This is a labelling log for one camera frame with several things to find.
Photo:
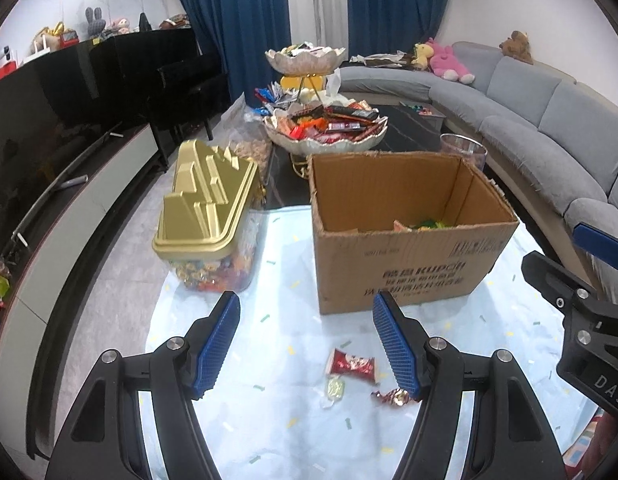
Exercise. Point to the gold-lidded clear candy container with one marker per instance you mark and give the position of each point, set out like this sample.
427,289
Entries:
204,210

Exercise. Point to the light blue speckled blanket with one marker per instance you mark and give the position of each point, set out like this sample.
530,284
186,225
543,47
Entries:
289,410

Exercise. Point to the pale green candy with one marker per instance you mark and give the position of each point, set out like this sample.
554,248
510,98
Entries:
334,391

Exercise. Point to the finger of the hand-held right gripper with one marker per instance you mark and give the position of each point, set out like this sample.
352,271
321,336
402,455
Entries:
554,280
601,245

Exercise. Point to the pink plush doll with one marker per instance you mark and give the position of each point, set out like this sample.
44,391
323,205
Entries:
121,25

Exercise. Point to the grey corner sofa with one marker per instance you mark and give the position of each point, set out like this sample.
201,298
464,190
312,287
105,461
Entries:
549,125

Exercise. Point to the black television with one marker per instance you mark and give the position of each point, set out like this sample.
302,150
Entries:
49,130

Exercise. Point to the clear jar of chocolate balls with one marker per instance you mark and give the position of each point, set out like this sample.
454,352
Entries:
464,150

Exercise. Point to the white and yellow plush toy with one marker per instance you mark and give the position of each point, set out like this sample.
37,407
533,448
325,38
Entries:
334,82

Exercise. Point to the pink plush toy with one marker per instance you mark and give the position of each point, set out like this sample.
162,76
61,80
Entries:
449,60

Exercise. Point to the grey bin of toys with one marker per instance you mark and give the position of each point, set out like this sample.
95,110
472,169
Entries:
429,115

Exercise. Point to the clear plastic bag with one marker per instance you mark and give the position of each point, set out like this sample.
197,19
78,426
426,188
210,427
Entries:
236,120

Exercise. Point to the white sheer curtain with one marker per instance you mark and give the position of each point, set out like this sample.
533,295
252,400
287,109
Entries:
316,0

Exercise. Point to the white figure on red base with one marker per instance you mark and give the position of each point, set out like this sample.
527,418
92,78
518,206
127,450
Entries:
6,65

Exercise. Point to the white and gold toy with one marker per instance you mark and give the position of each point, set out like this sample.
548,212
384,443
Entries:
51,39

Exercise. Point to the red and white snack packet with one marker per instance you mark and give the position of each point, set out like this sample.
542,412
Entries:
351,366

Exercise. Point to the orange snack packet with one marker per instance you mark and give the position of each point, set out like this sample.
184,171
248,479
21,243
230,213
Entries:
401,226

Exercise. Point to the grey television stand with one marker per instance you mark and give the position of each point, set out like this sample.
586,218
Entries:
89,220

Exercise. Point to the black piano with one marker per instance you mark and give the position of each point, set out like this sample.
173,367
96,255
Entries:
179,80

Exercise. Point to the black metronome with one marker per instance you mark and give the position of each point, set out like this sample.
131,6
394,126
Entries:
145,22

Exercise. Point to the brown cardboard box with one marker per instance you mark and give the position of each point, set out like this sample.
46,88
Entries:
404,270

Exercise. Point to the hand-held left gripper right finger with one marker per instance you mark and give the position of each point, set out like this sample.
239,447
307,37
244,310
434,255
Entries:
396,345

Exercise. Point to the bag of peanuts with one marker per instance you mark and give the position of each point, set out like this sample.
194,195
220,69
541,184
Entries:
249,152

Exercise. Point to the grey plush rabbit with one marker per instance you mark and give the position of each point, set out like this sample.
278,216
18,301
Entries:
94,22

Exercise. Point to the brown plush bear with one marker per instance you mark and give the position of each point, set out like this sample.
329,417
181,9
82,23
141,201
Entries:
516,47

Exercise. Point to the dark red foil candy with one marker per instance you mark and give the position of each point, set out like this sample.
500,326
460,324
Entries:
393,397

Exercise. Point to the two-tier shell snack stand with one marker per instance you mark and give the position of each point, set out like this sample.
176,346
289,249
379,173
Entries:
324,137

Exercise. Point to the brown ornaments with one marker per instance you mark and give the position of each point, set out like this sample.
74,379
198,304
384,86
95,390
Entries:
174,21

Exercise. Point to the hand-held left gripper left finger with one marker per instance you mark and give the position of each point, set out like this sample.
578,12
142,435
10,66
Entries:
216,345

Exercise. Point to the crumpled clothes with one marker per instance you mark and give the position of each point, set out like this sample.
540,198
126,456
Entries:
381,60

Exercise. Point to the blue curtain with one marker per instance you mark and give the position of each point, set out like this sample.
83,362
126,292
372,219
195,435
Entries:
399,5
234,20

